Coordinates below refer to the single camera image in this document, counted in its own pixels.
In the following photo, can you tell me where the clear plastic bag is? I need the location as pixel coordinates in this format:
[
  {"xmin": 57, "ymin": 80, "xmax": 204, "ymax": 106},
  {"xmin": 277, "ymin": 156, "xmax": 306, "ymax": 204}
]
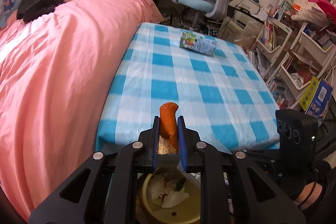
[{"xmin": 234, "ymin": 21, "xmax": 263, "ymax": 50}]

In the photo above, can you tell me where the white book rack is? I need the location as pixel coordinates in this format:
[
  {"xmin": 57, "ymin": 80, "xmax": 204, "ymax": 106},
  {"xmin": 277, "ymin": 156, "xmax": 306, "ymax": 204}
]
[
  {"xmin": 256, "ymin": 17, "xmax": 293, "ymax": 78},
  {"xmin": 280, "ymin": 22, "xmax": 336, "ymax": 104}
]

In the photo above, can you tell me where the yellow basin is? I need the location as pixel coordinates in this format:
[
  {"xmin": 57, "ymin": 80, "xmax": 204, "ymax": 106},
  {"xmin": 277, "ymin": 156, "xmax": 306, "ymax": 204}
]
[{"xmin": 142, "ymin": 173, "xmax": 201, "ymax": 224}]

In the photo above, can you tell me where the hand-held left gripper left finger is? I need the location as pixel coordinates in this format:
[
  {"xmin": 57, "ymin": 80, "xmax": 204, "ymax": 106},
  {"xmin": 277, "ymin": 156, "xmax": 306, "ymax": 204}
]
[{"xmin": 28, "ymin": 116, "xmax": 161, "ymax": 224}]

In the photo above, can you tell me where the crumpled white tissue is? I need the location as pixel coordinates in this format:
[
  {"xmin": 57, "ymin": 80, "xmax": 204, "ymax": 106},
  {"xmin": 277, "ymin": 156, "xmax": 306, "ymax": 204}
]
[{"xmin": 150, "ymin": 174, "xmax": 190, "ymax": 209}]

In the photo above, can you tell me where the person's right hand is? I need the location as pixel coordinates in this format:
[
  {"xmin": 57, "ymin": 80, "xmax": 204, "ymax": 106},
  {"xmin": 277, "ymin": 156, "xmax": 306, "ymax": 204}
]
[{"xmin": 290, "ymin": 182, "xmax": 326, "ymax": 209}]

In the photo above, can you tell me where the blue checked tablecloth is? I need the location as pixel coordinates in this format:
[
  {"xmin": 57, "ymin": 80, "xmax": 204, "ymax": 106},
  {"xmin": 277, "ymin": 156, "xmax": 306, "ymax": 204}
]
[{"xmin": 95, "ymin": 21, "xmax": 281, "ymax": 154}]

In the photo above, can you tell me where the orange peel piece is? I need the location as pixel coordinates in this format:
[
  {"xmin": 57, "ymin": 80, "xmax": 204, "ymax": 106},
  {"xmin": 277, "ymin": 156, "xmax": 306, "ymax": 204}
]
[{"xmin": 157, "ymin": 102, "xmax": 180, "ymax": 156}]

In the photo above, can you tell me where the pink blanket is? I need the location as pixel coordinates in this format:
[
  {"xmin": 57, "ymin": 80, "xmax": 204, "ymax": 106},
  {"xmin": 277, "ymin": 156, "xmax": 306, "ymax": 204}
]
[{"xmin": 0, "ymin": 0, "xmax": 165, "ymax": 222}]

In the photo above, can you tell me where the printed drink carton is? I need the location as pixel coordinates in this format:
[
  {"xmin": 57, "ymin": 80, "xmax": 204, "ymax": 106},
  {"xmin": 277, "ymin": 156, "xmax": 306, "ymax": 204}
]
[{"xmin": 179, "ymin": 30, "xmax": 217, "ymax": 56}]

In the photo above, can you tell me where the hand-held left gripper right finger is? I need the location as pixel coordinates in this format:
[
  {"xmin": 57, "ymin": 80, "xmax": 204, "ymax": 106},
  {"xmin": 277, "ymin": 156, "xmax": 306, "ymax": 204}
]
[{"xmin": 177, "ymin": 115, "xmax": 306, "ymax": 224}]

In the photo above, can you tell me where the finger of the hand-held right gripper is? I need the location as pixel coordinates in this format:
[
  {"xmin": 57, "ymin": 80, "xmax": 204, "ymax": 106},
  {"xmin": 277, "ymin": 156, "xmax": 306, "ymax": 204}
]
[{"xmin": 248, "ymin": 149, "xmax": 283, "ymax": 178}]

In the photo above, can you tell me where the blue yellow cardboard box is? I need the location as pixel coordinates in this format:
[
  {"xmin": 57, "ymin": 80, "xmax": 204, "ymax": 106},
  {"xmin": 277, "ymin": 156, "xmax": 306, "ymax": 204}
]
[{"xmin": 299, "ymin": 76, "xmax": 334, "ymax": 119}]

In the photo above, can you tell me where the white printer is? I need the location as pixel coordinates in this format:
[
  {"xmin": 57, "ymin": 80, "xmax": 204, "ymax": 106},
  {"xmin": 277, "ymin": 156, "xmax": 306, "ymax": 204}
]
[{"xmin": 234, "ymin": 7, "xmax": 266, "ymax": 29}]

